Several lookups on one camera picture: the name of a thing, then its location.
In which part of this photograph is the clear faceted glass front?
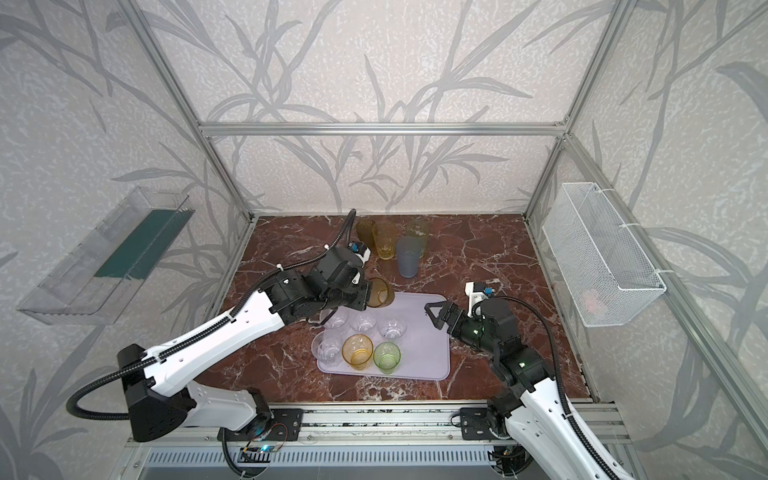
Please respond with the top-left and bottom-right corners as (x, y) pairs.
(311, 331), (343, 367)

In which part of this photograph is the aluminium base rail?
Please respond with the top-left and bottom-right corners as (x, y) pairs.
(147, 400), (632, 447)

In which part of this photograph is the green short glass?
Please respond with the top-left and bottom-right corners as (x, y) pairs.
(373, 342), (402, 374)

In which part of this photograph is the clear acrylic wall shelf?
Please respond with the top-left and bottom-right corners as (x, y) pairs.
(17, 187), (195, 325)

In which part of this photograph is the tall blue frosted glass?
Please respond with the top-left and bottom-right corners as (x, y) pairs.
(396, 236), (423, 278)

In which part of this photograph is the clear faceted glass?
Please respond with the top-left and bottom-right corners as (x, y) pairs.
(311, 331), (343, 367)
(348, 311), (378, 333)

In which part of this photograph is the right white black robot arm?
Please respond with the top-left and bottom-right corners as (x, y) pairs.
(424, 295), (632, 479)

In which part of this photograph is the amber dotted glass front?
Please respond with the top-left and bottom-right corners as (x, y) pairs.
(367, 277), (395, 308)

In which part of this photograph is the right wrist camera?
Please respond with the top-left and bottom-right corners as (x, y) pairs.
(465, 282), (494, 317)

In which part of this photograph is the tall yellow glass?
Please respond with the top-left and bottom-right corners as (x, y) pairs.
(372, 219), (398, 260)

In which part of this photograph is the horizontal aluminium frame bar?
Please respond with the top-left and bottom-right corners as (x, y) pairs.
(199, 122), (565, 137)

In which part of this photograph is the white wire mesh basket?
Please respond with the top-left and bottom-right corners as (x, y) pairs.
(543, 182), (667, 328)

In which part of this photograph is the green sheet in shelf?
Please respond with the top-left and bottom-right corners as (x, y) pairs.
(94, 209), (195, 280)

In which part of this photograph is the lilac plastic tray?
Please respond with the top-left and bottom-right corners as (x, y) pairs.
(331, 292), (450, 381)

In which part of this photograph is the tall green glass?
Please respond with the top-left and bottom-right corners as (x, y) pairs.
(405, 219), (430, 257)

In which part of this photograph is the pink object in basket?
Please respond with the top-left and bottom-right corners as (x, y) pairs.
(582, 289), (607, 317)

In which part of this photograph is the amber dotted glass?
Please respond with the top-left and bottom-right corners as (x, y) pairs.
(367, 277), (395, 308)
(355, 217), (375, 250)

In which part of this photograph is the amber dotted glass rear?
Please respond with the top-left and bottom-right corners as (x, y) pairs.
(355, 217), (375, 250)

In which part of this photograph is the yellow short glass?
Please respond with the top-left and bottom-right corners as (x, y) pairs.
(342, 334), (374, 370)

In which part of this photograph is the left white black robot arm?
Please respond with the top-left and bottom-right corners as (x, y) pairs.
(66, 210), (371, 442)

